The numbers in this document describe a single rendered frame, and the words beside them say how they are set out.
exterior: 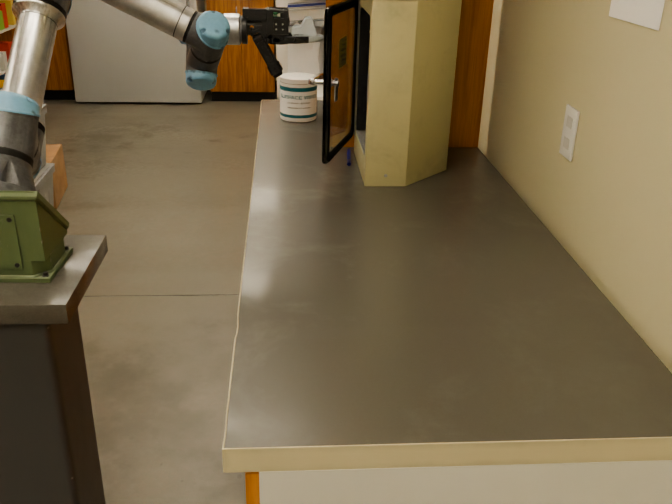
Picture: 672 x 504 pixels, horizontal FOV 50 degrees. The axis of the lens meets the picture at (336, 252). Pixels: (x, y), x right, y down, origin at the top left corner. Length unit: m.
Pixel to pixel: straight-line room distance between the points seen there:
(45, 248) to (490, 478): 0.90
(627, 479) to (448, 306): 0.43
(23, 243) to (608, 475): 1.07
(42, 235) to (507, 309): 0.87
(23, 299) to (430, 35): 1.14
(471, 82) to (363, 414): 1.43
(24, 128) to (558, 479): 1.14
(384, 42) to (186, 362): 1.58
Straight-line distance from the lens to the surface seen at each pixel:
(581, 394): 1.17
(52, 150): 4.71
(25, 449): 1.69
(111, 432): 2.61
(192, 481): 2.37
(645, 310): 1.41
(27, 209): 1.44
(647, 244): 1.40
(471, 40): 2.27
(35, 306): 1.41
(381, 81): 1.86
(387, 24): 1.84
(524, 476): 1.09
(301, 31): 1.86
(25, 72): 1.75
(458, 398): 1.11
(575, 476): 1.12
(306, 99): 2.54
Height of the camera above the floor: 1.58
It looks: 25 degrees down
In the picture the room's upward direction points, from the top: 2 degrees clockwise
